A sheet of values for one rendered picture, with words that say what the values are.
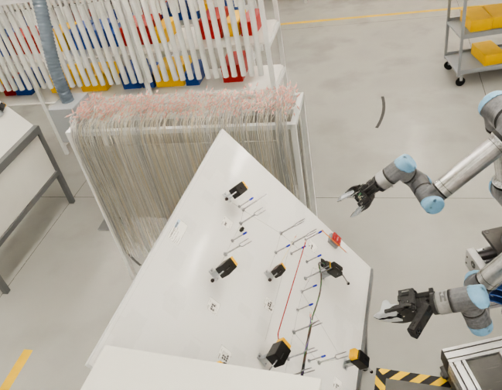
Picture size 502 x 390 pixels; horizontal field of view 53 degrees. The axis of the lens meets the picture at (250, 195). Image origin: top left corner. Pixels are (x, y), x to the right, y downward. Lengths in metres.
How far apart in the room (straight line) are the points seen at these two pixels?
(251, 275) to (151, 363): 0.84
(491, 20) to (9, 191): 4.81
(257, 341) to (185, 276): 0.36
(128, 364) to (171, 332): 0.45
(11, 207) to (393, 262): 3.06
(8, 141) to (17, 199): 0.49
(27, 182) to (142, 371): 3.66
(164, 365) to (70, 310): 3.00
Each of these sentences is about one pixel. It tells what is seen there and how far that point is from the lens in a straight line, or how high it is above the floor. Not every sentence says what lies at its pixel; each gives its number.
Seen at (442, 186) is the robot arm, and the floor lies 1.57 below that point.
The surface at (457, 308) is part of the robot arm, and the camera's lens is 1.73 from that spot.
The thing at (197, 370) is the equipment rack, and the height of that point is 1.85.
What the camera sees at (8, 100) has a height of 0.66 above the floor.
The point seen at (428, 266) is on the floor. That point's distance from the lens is 3.82.
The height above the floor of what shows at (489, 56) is 0.28.
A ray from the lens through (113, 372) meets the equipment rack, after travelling 1.21.
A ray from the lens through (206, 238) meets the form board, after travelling 1.85.
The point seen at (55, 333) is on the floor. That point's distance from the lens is 4.05.
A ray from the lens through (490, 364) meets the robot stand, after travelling 3.13.
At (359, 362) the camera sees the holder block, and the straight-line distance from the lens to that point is 2.12.
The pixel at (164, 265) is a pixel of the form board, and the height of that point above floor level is 1.63.
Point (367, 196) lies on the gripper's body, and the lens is 2.05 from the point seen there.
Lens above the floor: 2.77
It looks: 38 degrees down
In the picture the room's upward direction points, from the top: 12 degrees counter-clockwise
